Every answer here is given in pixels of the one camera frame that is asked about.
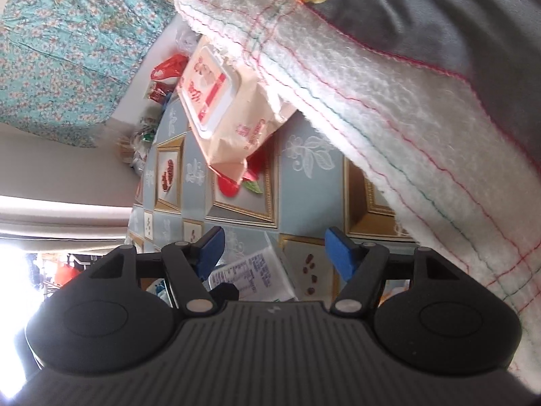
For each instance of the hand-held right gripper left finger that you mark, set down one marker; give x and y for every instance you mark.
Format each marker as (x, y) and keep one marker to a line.
(209, 251)

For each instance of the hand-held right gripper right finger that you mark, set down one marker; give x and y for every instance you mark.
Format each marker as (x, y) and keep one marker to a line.
(342, 253)

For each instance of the blue wet wipes pack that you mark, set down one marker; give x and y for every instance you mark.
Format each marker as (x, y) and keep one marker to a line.
(258, 275)

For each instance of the fruit print tablecloth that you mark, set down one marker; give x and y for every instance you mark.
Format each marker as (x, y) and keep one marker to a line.
(304, 186)

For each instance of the white terry blanket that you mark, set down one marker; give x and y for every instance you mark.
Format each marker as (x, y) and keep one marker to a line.
(401, 135)

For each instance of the pink wet wipes pack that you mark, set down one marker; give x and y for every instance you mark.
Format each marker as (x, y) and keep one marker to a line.
(228, 110)

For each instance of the red snack packet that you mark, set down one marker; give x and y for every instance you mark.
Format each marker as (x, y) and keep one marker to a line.
(160, 92)

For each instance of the red plastic bag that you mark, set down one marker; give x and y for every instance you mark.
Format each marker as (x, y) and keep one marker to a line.
(169, 67)

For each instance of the clear plastic bag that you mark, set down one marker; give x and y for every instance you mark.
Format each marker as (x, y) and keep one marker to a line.
(186, 40)

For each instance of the teal floral curtain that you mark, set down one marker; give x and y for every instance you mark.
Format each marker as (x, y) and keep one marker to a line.
(76, 50)

